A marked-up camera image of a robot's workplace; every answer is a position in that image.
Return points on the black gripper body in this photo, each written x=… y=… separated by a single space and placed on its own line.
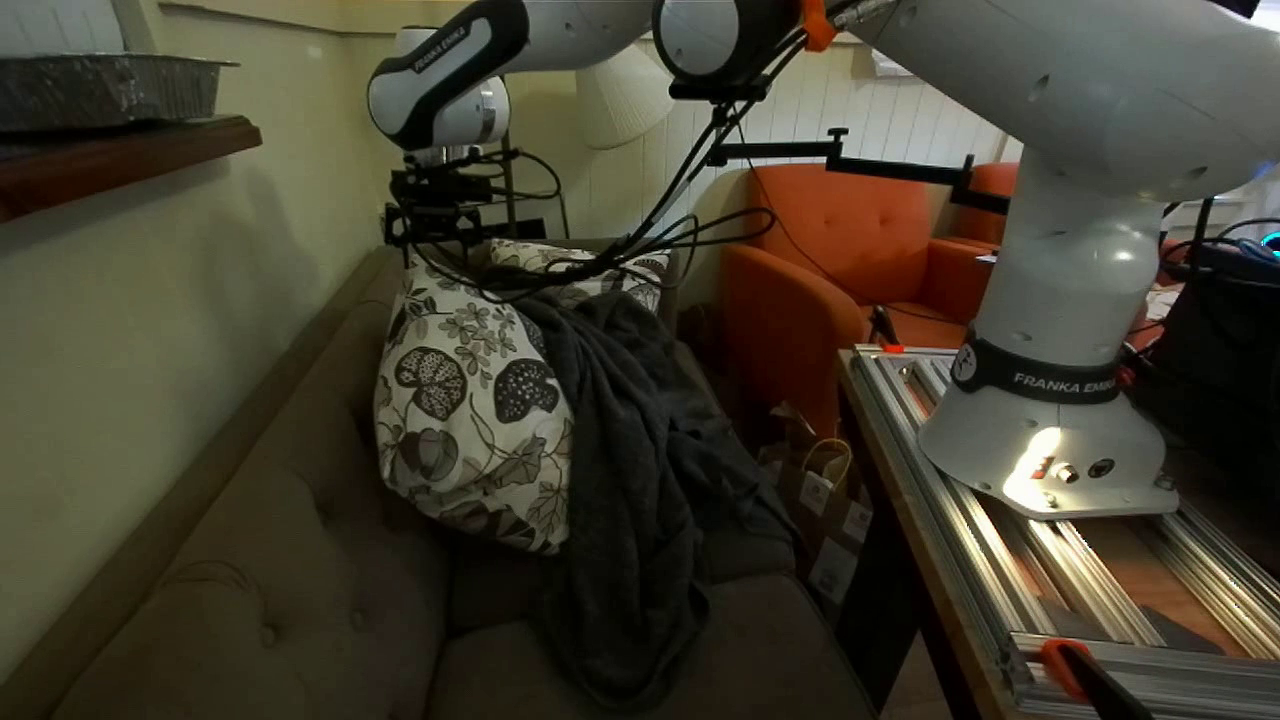
x=432 y=225

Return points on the large floral print pillow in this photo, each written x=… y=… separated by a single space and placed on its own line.
x=466 y=401

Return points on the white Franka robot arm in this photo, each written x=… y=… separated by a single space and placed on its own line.
x=1081 y=264

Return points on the small floral print pillow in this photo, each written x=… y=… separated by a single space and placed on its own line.
x=584 y=264

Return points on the dark grey blanket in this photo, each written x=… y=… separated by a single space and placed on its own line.
x=642 y=467

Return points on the silver foil tray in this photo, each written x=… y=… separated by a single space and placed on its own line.
x=94 y=90

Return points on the orange armchair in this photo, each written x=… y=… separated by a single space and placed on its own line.
x=827 y=225

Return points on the brown tufted sofa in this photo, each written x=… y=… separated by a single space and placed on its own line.
x=264 y=587

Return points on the white box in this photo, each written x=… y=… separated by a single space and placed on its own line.
x=55 y=26

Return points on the small orange black clamp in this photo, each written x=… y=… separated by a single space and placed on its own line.
x=884 y=328

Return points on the brown paper bag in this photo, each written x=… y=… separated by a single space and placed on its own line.
x=823 y=495

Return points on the black equipment box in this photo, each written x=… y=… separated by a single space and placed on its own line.
x=1213 y=375

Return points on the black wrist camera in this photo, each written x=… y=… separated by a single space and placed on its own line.
x=443 y=184

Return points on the black stereo camera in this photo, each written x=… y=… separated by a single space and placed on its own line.
x=723 y=93

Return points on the brown wooden wall shelf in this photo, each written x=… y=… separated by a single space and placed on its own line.
x=106 y=162

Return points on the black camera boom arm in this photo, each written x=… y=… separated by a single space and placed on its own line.
x=904 y=165

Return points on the aluminium profile robot base frame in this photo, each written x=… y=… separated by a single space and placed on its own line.
x=1066 y=587

